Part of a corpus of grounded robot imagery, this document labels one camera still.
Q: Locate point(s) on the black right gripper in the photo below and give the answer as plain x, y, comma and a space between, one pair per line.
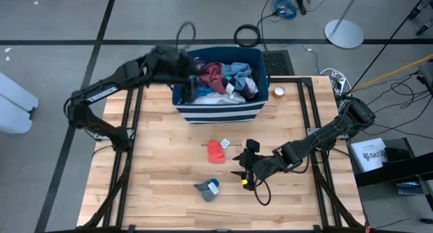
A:
262, 167

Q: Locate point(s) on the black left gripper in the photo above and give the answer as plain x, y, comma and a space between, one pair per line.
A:
179, 65

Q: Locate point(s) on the grey purple striped sock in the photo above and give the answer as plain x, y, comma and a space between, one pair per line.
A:
199, 62

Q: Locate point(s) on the white tag socks 2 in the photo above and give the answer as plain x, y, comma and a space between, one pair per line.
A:
224, 144

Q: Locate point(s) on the coral orange sock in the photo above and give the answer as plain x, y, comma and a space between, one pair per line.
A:
216, 153

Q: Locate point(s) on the maroon shorts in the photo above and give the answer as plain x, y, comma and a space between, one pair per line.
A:
213, 77

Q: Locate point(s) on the white tag socks 11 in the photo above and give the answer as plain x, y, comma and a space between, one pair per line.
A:
213, 188

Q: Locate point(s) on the grey sock with blue toe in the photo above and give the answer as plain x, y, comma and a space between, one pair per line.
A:
203, 190

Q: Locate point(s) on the dark navy multicolour sock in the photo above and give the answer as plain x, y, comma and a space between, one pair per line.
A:
227, 80

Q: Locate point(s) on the large white shirt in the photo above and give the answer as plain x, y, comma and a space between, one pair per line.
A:
220, 99

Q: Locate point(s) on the white tag socks 5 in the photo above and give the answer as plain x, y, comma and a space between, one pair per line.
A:
230, 88

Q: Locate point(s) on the light blue cloth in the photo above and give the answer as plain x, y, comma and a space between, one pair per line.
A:
242, 74

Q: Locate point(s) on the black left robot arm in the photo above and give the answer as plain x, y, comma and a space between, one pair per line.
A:
101, 92

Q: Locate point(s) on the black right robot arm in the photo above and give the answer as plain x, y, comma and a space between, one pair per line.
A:
324, 134

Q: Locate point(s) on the navy white striped fabric basket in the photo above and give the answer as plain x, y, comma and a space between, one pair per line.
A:
220, 114

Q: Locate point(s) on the grey metal mounting plate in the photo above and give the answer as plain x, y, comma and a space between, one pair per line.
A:
313, 132

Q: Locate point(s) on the small brown tape roll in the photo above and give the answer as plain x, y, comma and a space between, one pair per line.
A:
279, 91

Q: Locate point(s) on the black floor vent grate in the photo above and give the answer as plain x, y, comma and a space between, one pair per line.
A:
277, 63

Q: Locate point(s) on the white printed box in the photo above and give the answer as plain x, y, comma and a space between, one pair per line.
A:
367, 156

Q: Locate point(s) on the black power strip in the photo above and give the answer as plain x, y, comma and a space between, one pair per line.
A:
301, 5

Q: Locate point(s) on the black cart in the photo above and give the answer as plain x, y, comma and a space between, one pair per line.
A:
399, 168

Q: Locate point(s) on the white foam block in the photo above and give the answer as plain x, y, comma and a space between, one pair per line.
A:
17, 90
13, 119

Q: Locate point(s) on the grey round-base floor stand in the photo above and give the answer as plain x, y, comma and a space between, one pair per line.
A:
343, 35

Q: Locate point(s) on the teal package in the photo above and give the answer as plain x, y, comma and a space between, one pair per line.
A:
409, 189

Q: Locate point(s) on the thin black pole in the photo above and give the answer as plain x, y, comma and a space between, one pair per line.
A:
389, 43

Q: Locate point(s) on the grey equipment box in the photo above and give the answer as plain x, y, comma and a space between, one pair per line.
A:
427, 72

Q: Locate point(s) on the black wheeled stand base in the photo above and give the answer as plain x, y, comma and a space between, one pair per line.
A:
422, 30

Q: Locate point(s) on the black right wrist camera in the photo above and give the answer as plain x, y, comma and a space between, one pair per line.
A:
253, 145

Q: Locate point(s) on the black metal table frame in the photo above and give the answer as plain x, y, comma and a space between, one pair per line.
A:
133, 101

